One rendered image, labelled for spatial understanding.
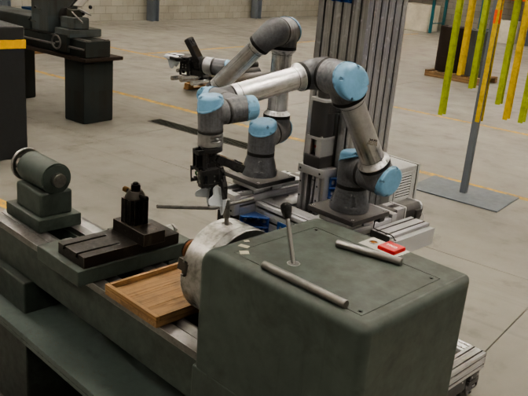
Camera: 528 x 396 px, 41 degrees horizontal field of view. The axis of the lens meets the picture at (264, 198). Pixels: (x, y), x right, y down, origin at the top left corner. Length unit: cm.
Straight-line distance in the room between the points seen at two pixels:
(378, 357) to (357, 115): 91
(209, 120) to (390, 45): 108
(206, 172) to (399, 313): 70
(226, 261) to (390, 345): 50
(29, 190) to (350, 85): 153
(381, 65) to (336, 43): 20
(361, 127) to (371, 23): 53
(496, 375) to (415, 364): 222
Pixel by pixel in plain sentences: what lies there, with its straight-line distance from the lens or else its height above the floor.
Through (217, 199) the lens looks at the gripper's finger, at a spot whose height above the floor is 134.
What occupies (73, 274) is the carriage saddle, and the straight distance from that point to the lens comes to 263.
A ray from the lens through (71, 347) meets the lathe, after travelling 290.
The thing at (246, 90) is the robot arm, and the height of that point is 164.
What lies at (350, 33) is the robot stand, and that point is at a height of 179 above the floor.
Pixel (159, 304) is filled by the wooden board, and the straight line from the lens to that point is 246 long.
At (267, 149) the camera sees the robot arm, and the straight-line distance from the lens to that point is 292.
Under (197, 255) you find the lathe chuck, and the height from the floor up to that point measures 116.
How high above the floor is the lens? 204
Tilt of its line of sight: 19 degrees down
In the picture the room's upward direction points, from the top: 5 degrees clockwise
